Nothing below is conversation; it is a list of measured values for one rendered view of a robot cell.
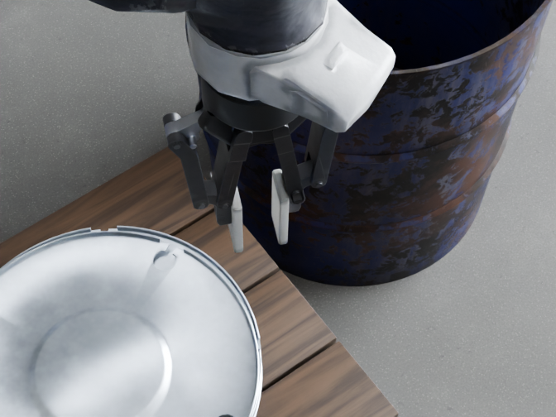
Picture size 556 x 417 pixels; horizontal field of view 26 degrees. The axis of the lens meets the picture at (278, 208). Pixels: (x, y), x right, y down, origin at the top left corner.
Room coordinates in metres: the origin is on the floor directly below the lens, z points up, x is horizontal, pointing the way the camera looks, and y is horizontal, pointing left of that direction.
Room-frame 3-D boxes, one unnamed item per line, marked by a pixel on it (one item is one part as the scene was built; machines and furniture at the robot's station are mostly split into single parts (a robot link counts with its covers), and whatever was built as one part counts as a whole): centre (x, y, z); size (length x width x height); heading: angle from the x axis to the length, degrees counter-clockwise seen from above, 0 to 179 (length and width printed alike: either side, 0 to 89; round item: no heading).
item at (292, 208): (0.50, -0.02, 0.61); 0.03 x 0.01 x 0.05; 102
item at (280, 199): (0.50, 0.00, 0.58); 0.03 x 0.01 x 0.07; 12
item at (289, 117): (0.50, 0.01, 0.74); 0.08 x 0.07 x 0.09; 102
